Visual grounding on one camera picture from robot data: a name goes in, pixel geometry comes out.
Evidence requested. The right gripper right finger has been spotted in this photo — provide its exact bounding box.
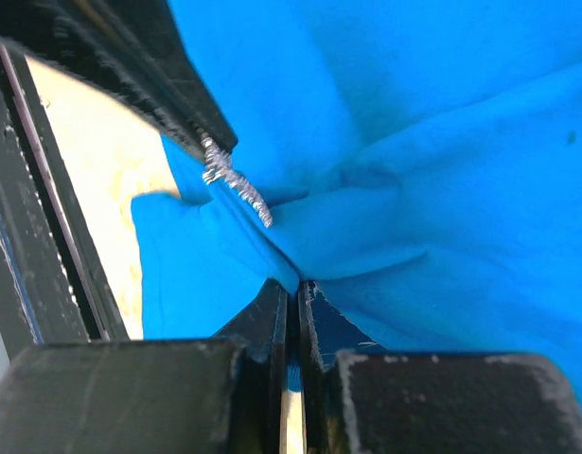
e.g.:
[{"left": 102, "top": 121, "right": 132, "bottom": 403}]
[{"left": 297, "top": 282, "right": 582, "bottom": 453}]

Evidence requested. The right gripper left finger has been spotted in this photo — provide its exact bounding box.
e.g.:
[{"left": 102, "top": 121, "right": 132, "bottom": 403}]
[{"left": 0, "top": 280, "right": 288, "bottom": 453}]

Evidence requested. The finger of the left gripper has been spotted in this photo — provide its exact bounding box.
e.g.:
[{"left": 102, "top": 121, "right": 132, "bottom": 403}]
[{"left": 0, "top": 1, "right": 238, "bottom": 154}]

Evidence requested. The silver leaf brooch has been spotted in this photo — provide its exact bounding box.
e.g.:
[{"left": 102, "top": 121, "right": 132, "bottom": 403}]
[{"left": 198, "top": 129, "right": 273, "bottom": 228}]

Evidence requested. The blue garment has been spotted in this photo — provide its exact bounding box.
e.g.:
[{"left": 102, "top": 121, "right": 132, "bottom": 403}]
[{"left": 132, "top": 1, "right": 582, "bottom": 405}]

